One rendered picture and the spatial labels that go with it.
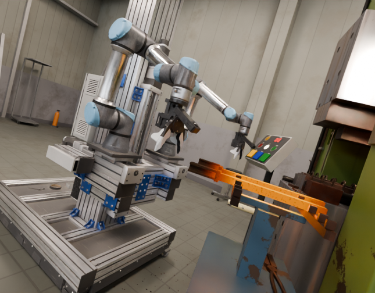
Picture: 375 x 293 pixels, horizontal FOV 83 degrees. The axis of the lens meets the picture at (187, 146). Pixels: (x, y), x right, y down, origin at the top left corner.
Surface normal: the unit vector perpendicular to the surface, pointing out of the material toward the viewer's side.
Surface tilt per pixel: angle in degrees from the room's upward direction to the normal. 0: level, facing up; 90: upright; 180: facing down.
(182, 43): 90
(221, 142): 90
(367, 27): 90
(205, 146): 90
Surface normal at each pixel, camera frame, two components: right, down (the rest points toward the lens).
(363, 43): -0.26, 0.00
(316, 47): -0.49, -0.08
